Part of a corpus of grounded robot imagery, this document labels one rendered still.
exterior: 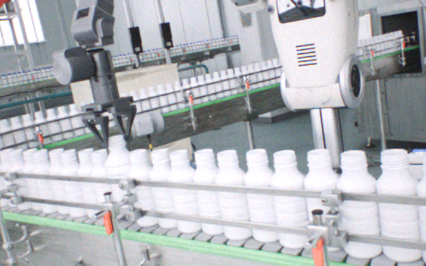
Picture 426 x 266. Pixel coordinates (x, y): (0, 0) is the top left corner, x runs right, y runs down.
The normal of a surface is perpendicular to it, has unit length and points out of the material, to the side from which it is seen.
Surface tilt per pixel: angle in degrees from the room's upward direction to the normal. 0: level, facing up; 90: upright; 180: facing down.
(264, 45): 90
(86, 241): 90
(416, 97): 90
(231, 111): 91
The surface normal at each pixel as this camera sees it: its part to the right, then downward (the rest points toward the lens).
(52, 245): -0.57, 0.26
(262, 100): 0.60, 0.04
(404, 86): -0.79, 0.25
